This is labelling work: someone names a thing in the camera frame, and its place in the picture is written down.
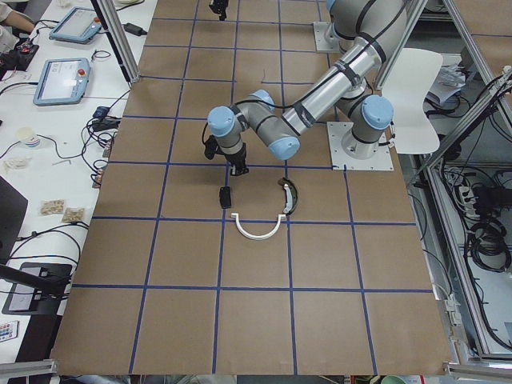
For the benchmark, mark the small black plastic block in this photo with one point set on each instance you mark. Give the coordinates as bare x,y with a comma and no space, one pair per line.
225,197

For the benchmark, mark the paper cup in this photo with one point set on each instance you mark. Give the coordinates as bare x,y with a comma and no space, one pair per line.
27,136

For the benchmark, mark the aluminium frame post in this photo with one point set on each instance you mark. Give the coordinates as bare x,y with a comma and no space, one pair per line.
116,35

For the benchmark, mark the black power adapter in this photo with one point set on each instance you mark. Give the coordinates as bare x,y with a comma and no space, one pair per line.
134,29

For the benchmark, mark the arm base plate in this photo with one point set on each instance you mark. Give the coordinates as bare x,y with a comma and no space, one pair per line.
347,153
326,40

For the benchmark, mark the olive brake shoe part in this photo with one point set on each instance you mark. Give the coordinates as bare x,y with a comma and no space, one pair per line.
291,194

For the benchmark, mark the far blue teach pendant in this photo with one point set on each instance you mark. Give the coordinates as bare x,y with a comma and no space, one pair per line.
79,26

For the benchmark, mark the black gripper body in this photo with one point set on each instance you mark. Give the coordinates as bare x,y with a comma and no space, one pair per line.
238,158
218,6

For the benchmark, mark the near blue teach pendant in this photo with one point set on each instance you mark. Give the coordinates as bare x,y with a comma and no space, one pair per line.
62,82

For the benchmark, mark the blue teach pendant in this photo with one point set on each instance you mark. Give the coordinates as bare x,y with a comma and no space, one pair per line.
62,82
79,26

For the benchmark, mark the white chair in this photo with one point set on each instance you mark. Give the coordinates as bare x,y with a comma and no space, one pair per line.
406,87

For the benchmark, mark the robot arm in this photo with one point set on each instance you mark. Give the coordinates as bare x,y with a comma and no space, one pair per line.
370,32

